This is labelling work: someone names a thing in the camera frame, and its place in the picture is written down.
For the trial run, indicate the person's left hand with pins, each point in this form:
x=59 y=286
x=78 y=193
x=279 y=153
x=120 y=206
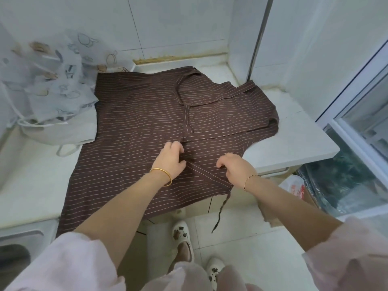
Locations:
x=168 y=162

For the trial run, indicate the person's right hand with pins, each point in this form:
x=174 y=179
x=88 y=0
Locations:
x=238 y=171

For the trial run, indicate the person's left thumb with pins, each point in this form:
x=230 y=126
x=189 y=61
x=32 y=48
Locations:
x=182 y=163

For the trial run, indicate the person's right thumb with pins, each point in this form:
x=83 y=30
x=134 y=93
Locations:
x=220 y=164

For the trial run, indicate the brown striped garment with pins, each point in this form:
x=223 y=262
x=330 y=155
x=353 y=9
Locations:
x=136 y=124

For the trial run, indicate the person's left forearm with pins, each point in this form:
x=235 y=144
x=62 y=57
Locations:
x=121 y=215

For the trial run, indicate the person's right forearm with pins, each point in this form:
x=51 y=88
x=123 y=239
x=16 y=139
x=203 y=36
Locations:
x=291 y=212

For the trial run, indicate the gold bangle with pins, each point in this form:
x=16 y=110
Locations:
x=165 y=172

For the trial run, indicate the white slipper with charms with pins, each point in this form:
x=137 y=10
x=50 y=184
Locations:
x=215 y=266
x=181 y=231

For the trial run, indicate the white plastic bag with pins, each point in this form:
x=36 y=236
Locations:
x=293 y=187

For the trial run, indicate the dark green plastic sheet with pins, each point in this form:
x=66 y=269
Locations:
x=348 y=181

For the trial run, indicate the grey metal corner strip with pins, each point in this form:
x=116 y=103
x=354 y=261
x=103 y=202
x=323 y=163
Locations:
x=259 y=39

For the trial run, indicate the white fabric bag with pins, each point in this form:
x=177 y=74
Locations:
x=51 y=133

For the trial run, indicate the sheer white printed cloth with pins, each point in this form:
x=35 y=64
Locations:
x=51 y=75

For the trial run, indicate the light pink clothing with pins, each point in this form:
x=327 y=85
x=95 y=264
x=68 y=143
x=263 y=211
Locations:
x=60 y=263

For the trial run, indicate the grey washing machine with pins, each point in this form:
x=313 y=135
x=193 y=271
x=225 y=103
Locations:
x=21 y=242

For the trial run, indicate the white window frame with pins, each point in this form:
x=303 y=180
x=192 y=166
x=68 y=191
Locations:
x=348 y=96

